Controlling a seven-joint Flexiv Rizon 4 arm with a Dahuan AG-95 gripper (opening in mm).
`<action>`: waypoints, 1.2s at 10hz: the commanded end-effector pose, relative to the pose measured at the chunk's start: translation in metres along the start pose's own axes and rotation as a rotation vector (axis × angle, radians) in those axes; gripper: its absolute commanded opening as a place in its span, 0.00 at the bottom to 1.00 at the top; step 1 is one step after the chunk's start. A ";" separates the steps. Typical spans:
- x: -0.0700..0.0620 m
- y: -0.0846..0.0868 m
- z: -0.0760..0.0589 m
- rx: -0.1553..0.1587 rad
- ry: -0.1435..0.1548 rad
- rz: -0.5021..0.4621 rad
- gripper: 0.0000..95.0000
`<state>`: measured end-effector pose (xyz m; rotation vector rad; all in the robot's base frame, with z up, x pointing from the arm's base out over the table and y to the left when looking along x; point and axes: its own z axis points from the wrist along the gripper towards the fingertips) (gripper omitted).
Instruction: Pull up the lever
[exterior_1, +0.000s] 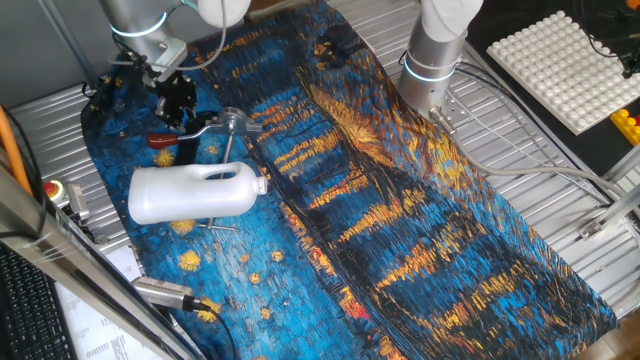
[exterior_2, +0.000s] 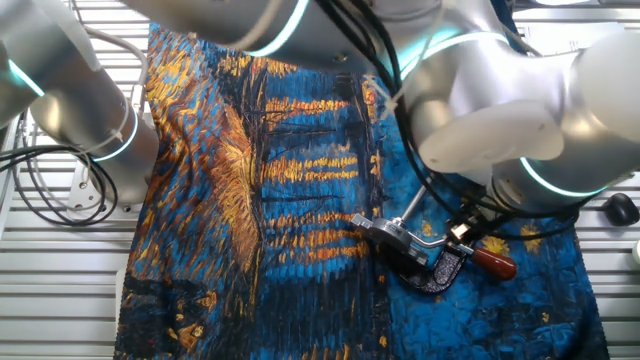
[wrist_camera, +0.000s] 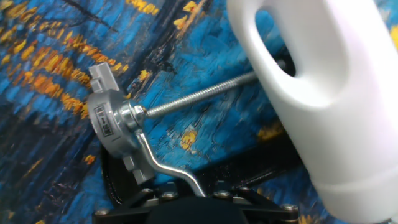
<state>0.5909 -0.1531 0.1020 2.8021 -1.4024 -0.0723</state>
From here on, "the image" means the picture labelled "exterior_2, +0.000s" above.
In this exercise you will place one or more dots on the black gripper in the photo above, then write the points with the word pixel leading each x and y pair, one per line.
pixel 482 217

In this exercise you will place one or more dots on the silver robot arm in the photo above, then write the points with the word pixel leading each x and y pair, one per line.
pixel 500 100

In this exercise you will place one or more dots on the thin metal rod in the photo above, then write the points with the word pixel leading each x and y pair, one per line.
pixel 414 204

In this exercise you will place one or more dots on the starry night painted cloth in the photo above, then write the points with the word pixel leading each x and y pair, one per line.
pixel 310 300

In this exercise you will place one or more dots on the black computer mouse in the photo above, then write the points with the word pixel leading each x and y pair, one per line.
pixel 622 210

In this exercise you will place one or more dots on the metal base mounting plate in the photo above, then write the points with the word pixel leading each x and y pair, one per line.
pixel 80 187

